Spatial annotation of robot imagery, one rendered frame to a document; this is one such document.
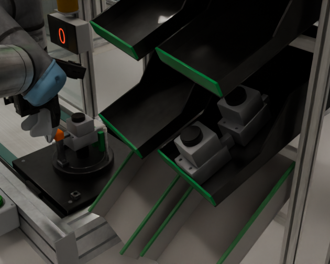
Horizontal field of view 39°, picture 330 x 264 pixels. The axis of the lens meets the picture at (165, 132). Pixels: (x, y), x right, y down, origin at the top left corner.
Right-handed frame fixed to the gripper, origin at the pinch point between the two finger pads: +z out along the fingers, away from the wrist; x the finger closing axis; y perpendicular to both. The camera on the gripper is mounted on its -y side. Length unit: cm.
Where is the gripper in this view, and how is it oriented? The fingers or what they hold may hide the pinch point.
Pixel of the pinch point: (51, 135)
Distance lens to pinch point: 102.5
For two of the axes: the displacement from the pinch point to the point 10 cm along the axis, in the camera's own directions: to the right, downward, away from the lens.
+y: -7.4, 3.5, -5.7
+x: 6.7, 3.8, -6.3
